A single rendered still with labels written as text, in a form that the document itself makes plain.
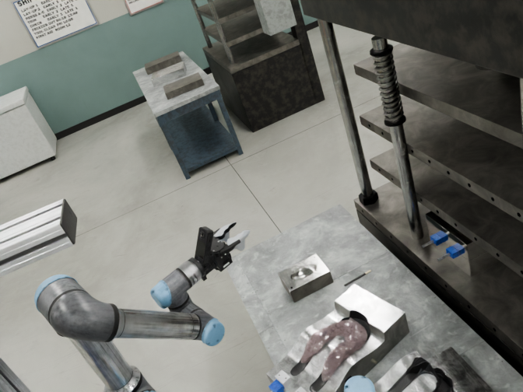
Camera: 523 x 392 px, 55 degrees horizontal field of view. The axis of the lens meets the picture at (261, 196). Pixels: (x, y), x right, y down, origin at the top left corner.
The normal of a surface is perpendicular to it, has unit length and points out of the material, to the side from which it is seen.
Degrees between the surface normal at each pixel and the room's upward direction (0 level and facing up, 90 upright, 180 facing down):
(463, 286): 0
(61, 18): 90
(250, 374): 0
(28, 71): 90
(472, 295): 0
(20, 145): 90
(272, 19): 90
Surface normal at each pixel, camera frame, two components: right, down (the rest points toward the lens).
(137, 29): 0.33, 0.42
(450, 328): -0.31, -0.80
